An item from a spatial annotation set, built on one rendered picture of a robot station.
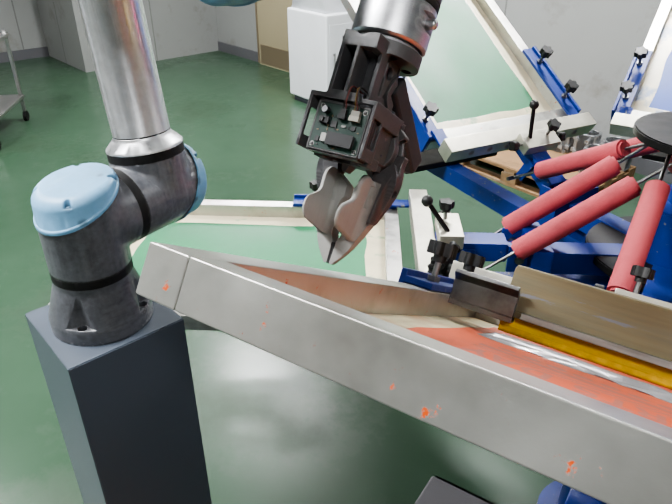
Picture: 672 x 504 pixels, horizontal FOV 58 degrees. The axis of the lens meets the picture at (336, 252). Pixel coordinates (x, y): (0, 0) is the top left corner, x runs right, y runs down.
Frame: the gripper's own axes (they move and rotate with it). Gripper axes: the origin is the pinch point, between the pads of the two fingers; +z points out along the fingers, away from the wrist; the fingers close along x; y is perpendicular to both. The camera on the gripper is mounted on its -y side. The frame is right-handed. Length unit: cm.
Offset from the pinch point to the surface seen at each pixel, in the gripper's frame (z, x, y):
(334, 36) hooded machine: -168, -288, -412
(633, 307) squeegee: -3.7, 25.6, -36.5
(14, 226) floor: 55, -323, -186
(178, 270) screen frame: 3.4, 1.3, 22.8
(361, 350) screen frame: 3.8, 15.6, 22.8
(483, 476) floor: 66, -8, -168
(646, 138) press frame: -40, 16, -91
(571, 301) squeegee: -2.0, 18.0, -36.4
